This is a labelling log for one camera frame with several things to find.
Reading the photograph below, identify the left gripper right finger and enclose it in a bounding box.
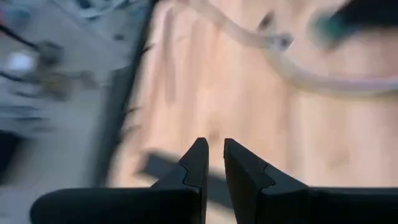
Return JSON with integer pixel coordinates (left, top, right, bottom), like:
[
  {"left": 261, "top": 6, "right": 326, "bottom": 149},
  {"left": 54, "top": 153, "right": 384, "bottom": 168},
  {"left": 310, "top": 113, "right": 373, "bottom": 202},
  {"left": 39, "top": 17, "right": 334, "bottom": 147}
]
[{"left": 223, "top": 138, "right": 398, "bottom": 224}]

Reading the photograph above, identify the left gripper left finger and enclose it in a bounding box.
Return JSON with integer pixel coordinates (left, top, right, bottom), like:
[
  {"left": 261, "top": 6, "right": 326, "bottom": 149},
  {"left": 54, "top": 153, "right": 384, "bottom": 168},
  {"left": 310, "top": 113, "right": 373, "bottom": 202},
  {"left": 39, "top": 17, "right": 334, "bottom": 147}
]
[{"left": 29, "top": 137, "right": 210, "bottom": 224}]

